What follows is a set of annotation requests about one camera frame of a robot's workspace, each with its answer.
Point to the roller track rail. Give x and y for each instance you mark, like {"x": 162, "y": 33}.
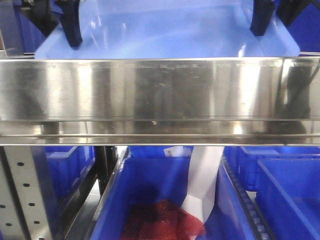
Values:
{"x": 246, "y": 222}

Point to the red mesh bag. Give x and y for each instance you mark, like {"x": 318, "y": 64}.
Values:
{"x": 162, "y": 220}

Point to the stainless steel shelf rail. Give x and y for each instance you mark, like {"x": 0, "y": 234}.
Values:
{"x": 199, "y": 101}

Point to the perforated metal shelf post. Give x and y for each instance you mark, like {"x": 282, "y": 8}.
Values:
{"x": 28, "y": 205}

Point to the blue plastic tray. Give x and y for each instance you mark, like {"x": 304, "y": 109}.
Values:
{"x": 167, "y": 29}

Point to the blue bin lower right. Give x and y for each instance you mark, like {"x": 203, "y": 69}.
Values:
{"x": 288, "y": 194}

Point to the blue bin lower left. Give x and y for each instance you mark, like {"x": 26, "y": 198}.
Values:
{"x": 66, "y": 164}

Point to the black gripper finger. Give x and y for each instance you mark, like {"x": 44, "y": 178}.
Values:
{"x": 261, "y": 16}
{"x": 70, "y": 21}
{"x": 288, "y": 10}
{"x": 39, "y": 12}

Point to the white paper sheet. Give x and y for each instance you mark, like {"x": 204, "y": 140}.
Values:
{"x": 201, "y": 183}

